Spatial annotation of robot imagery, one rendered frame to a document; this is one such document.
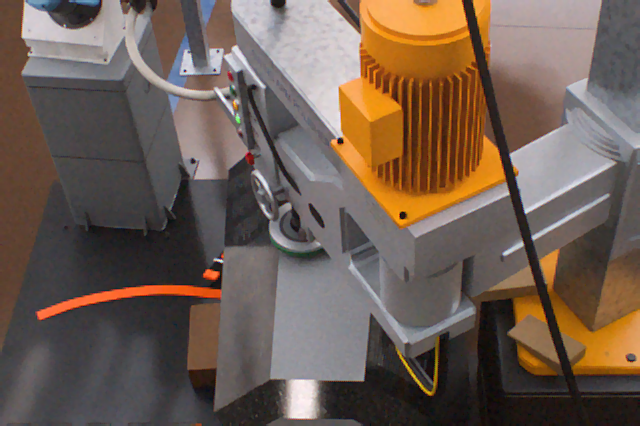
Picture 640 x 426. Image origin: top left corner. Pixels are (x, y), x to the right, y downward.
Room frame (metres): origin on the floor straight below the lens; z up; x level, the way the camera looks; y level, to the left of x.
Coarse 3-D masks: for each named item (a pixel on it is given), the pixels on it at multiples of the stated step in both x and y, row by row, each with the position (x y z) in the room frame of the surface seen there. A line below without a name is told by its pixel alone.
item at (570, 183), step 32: (576, 128) 1.75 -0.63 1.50; (512, 160) 1.67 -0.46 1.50; (544, 160) 1.66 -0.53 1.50; (576, 160) 1.65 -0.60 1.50; (608, 160) 1.64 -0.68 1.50; (544, 192) 1.56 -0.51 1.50; (576, 192) 1.57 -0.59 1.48; (608, 192) 1.62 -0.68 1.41; (544, 224) 1.53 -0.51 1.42; (576, 224) 1.58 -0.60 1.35; (608, 224) 1.63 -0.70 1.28; (480, 256) 1.44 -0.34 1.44; (512, 256) 1.47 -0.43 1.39; (544, 256) 1.54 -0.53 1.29; (480, 288) 1.44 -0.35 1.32
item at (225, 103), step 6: (216, 90) 2.44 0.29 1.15; (222, 96) 2.41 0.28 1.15; (222, 102) 2.40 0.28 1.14; (228, 102) 2.43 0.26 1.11; (222, 108) 2.40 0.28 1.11; (228, 108) 2.36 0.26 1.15; (228, 114) 2.36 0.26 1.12; (234, 120) 2.32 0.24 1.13; (300, 228) 1.86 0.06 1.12; (300, 234) 1.85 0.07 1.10; (312, 234) 1.86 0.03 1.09; (318, 240) 1.83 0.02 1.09
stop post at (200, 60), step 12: (180, 0) 4.01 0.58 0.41; (192, 0) 4.01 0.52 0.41; (192, 12) 4.01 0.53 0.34; (192, 24) 4.01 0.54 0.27; (204, 24) 4.07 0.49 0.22; (192, 36) 4.01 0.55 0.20; (204, 36) 4.03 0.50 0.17; (192, 48) 4.01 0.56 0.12; (204, 48) 4.01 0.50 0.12; (192, 60) 4.02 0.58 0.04; (204, 60) 4.01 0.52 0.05; (216, 60) 4.05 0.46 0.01; (180, 72) 3.98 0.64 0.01; (192, 72) 3.97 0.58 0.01; (204, 72) 3.96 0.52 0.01; (216, 72) 3.95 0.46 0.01
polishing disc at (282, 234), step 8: (280, 208) 2.14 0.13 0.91; (288, 208) 2.14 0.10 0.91; (280, 216) 2.11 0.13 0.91; (288, 216) 2.10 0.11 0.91; (272, 224) 2.08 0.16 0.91; (280, 224) 2.07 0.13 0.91; (288, 224) 2.07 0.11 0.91; (272, 232) 2.04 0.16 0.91; (280, 232) 2.04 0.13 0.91; (288, 232) 2.04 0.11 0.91; (280, 240) 2.01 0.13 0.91; (288, 240) 2.01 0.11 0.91; (296, 240) 2.00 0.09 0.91; (304, 240) 2.00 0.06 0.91; (288, 248) 1.98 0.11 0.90; (296, 248) 1.97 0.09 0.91; (304, 248) 1.97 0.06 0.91; (312, 248) 1.96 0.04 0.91
